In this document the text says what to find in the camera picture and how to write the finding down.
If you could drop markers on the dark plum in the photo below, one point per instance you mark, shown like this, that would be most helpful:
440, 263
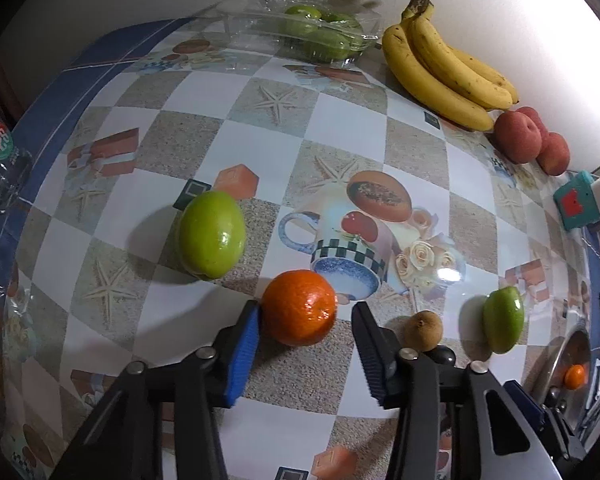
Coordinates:
442, 355

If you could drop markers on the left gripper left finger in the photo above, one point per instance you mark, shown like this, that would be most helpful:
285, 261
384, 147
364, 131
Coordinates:
122, 437

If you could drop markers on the checkered plastic tablecloth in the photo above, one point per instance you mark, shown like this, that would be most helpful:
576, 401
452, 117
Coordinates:
334, 172

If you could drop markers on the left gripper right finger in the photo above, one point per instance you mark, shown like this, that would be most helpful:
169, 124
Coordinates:
491, 438

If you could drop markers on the red apple middle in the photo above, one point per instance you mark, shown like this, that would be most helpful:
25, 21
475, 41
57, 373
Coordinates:
554, 158

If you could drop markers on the red apple front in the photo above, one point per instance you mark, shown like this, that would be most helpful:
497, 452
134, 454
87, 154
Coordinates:
517, 137

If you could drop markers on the red apple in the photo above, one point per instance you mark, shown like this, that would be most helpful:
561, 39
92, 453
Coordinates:
517, 137
554, 158

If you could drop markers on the round steel tray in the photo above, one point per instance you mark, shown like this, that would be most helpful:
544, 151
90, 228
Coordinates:
564, 351

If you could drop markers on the clear plastic fruit box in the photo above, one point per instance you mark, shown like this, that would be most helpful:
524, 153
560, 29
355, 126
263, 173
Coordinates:
327, 32

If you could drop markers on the small green guava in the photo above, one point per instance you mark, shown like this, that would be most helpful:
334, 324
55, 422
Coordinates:
503, 319

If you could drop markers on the orange tangerine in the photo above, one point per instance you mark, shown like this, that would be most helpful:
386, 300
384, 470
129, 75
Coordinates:
298, 308

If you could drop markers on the brown longan fruit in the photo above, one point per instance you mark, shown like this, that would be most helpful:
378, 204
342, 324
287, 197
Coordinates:
423, 331

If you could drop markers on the teal plastic basket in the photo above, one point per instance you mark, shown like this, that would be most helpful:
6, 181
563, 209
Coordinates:
576, 203

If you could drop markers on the yellow banana bunch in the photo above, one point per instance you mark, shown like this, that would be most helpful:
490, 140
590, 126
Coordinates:
451, 82

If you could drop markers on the large green guava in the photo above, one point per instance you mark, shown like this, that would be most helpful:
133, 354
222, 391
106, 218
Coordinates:
211, 235

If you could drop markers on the tangerine in tray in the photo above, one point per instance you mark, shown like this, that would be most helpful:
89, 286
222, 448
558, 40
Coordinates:
575, 377

